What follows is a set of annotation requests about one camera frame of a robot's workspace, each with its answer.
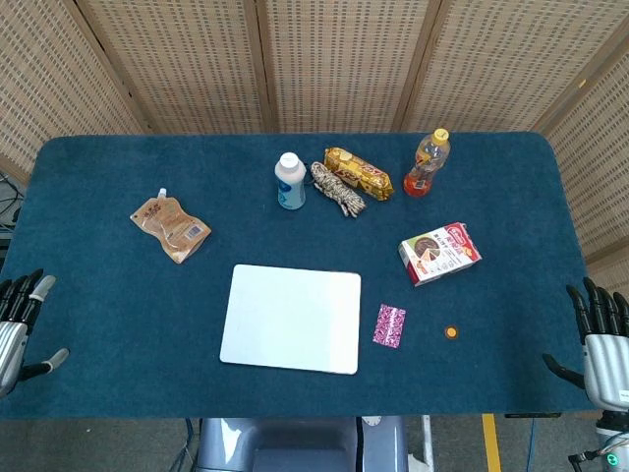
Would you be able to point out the pink patterned packet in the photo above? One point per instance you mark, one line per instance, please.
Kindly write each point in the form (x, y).
(389, 325)

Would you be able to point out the white table leg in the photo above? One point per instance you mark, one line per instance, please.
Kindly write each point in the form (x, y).
(427, 442)

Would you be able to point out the yellow biscuit packet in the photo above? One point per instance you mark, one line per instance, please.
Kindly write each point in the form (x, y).
(359, 173)

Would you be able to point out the blue felt table cover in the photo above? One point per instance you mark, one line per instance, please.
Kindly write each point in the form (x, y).
(123, 319)

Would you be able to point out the brown spout pouch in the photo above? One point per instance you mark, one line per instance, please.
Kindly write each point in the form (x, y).
(172, 228)

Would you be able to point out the white rectangular board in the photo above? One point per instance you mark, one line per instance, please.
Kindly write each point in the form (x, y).
(291, 318)

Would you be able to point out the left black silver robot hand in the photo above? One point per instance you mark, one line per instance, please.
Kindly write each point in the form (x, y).
(12, 334)

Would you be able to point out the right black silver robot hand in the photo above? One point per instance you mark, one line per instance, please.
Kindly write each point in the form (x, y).
(607, 359)

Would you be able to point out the woven bamboo folding screen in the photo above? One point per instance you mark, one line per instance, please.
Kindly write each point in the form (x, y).
(344, 64)

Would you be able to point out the white milk bottle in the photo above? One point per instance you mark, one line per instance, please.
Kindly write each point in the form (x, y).
(289, 184)

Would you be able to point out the small orange round disc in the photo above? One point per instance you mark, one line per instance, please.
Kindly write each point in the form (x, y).
(451, 332)

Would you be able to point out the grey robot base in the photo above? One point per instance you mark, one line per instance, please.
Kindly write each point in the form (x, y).
(295, 445)

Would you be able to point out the orange drink bottle yellow cap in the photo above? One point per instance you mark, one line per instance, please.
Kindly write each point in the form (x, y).
(427, 164)

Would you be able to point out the red white cake box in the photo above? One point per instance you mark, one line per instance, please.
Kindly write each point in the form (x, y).
(440, 253)

